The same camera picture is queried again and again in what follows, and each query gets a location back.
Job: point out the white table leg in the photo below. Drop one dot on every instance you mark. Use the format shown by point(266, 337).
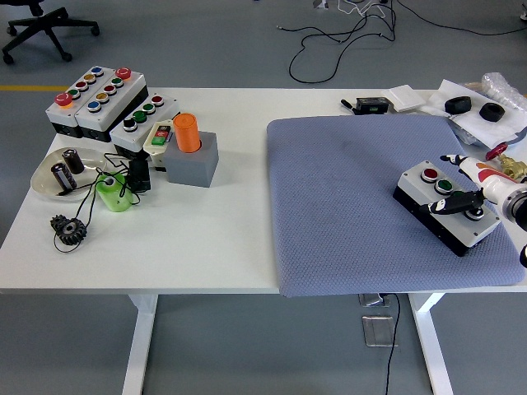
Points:
point(140, 337)
point(430, 337)

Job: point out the orange plastic cylinder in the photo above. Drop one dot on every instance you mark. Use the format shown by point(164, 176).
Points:
point(186, 133)

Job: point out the metal floor outlet plate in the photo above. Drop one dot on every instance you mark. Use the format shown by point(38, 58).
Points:
point(379, 331)

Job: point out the open metal floor outlet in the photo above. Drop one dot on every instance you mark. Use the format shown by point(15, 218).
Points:
point(370, 300)

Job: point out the grey block holder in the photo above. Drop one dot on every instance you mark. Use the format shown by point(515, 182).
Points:
point(191, 168)

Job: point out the cream red-green push switch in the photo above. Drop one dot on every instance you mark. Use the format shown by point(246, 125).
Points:
point(158, 144)

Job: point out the black office chair base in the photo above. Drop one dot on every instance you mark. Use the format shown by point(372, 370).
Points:
point(41, 24)

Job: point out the short black antenna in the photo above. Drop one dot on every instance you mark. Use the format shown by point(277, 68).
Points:
point(348, 105)

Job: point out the clear bubble wrap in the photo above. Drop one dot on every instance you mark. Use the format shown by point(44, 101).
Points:
point(504, 88)

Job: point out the white paper sheet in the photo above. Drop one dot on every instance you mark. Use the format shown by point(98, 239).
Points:
point(453, 88)

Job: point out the five-button box with emergency stop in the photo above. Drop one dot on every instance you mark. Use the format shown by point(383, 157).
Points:
point(66, 117)
point(103, 113)

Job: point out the white wall switch panel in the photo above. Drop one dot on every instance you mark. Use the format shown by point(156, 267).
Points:
point(405, 98)

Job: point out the shallow silver dish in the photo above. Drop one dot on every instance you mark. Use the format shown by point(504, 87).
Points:
point(43, 181)

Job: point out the white three-button control box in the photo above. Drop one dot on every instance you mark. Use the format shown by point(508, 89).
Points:
point(416, 193)

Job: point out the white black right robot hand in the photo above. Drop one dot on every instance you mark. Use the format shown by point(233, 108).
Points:
point(483, 177)

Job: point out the green plastic cylinder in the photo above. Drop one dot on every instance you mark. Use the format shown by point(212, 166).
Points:
point(115, 197)

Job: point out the black power adapter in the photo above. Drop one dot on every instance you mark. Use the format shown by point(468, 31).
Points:
point(140, 175)

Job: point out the black module with green connector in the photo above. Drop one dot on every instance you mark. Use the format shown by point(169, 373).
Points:
point(370, 105)

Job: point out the black striped capacitor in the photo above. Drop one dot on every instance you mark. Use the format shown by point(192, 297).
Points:
point(62, 177)

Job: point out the blue-grey textured mat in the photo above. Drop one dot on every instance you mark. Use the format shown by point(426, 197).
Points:
point(341, 197)

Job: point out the black bevel gear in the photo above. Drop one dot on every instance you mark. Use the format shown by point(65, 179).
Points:
point(69, 230)

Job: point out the dark brown capacitor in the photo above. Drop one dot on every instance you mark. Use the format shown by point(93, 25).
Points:
point(75, 162)

